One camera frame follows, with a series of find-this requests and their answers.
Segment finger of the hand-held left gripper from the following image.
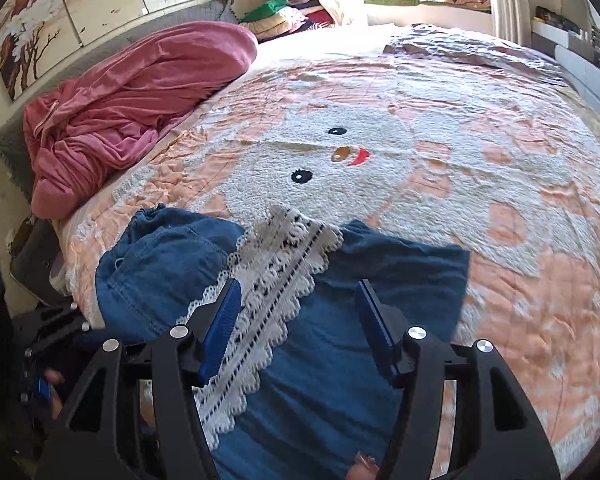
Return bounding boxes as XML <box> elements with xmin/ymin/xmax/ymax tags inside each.
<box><xmin>12</xmin><ymin>302</ymin><xmax>91</xmax><ymax>356</ymax></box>

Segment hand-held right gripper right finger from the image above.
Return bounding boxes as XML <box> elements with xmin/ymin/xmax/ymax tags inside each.
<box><xmin>355</xmin><ymin>279</ymin><xmax>563</xmax><ymax>480</ymax></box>

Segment pile of colourful clothes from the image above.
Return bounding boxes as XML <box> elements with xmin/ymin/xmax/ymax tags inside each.
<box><xmin>237</xmin><ymin>0</ymin><xmax>336</xmax><ymax>43</ymax></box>

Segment blue denim lace-trimmed pants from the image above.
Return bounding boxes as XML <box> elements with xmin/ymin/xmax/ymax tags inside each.
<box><xmin>95</xmin><ymin>204</ymin><xmax>471</xmax><ymax>480</ymax></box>

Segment person's left hand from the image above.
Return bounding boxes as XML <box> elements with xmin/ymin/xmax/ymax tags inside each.
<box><xmin>47</xmin><ymin>367</ymin><xmax>66</xmax><ymax>418</ymax></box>

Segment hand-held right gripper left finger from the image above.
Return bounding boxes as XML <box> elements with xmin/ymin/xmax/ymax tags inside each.
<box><xmin>35</xmin><ymin>277</ymin><xmax>243</xmax><ymax>480</ymax></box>

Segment peach printed bedspread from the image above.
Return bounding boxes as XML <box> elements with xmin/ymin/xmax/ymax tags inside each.
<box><xmin>50</xmin><ymin>22</ymin><xmax>600</xmax><ymax>476</ymax></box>

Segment vanity mirror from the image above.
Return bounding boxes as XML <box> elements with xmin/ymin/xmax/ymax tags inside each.
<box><xmin>560</xmin><ymin>0</ymin><xmax>593</xmax><ymax>31</ymax></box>

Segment white dressing table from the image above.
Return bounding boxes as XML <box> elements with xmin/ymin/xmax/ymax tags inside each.
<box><xmin>530</xmin><ymin>5</ymin><xmax>596</xmax><ymax>61</ymax></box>

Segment person's right hand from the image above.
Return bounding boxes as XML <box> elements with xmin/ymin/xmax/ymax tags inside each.
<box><xmin>347</xmin><ymin>452</ymin><xmax>381</xmax><ymax>480</ymax></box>

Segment pink duvet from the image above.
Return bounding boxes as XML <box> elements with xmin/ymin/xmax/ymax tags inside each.
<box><xmin>22</xmin><ymin>21</ymin><xmax>258</xmax><ymax>221</ymax></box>

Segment dark bedside table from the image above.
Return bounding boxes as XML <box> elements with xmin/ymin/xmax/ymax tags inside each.
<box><xmin>7</xmin><ymin>215</ymin><xmax>76</xmax><ymax>308</ymax></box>

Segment green windowsill cushion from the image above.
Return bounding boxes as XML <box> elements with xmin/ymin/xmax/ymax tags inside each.
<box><xmin>365</xmin><ymin>0</ymin><xmax>491</xmax><ymax>11</ymax></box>

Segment grey headboard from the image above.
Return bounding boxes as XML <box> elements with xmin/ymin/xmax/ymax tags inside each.
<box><xmin>0</xmin><ymin>0</ymin><xmax>238</xmax><ymax>206</ymax></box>

